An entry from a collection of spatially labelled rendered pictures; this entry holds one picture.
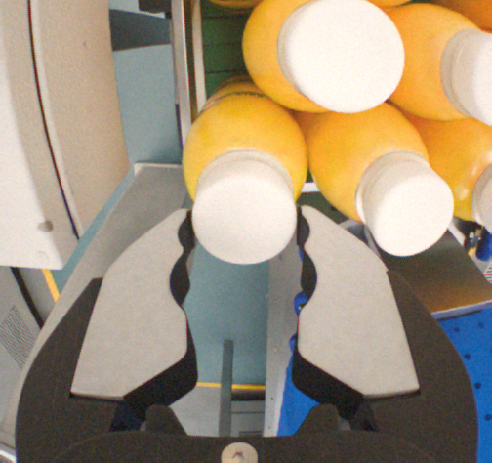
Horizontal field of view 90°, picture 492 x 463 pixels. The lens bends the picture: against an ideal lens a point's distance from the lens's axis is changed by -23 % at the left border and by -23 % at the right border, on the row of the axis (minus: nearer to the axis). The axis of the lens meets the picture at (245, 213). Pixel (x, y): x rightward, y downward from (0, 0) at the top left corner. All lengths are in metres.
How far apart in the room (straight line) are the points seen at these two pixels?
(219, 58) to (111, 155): 0.14
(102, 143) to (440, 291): 0.26
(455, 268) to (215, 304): 1.56
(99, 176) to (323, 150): 0.11
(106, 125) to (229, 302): 1.61
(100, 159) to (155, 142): 1.13
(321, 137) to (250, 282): 1.50
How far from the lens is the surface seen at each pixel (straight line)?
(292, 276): 0.36
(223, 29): 0.29
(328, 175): 0.16
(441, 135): 0.19
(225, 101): 0.16
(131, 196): 1.10
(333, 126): 0.16
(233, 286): 1.66
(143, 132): 1.30
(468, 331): 0.31
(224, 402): 1.81
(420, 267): 0.29
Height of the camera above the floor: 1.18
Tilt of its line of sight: 59 degrees down
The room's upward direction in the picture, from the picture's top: 179 degrees counter-clockwise
